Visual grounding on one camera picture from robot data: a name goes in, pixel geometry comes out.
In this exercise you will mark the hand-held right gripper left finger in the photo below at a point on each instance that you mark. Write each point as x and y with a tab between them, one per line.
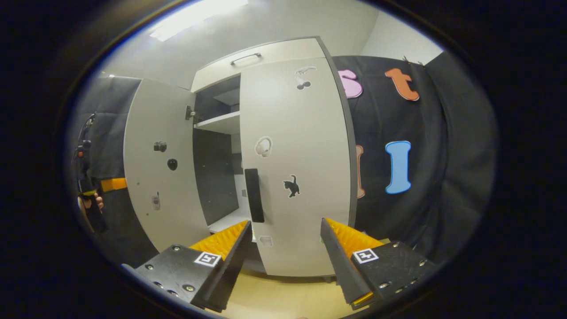
234	266

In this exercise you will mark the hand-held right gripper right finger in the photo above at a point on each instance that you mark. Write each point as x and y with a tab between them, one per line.
339	266

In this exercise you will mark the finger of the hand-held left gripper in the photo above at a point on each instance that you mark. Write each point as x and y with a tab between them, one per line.
114	184

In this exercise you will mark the white cabinet door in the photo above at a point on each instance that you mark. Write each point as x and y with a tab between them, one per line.
305	230
164	221

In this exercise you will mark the white shoe cabinet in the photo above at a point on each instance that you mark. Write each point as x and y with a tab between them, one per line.
217	177

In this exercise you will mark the metal door hinge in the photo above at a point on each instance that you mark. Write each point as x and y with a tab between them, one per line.
190	113

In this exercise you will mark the white cabinet shelf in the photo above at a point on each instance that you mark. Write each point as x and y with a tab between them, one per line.
221	124

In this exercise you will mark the white cabinet drawer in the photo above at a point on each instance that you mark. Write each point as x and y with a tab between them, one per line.
283	53

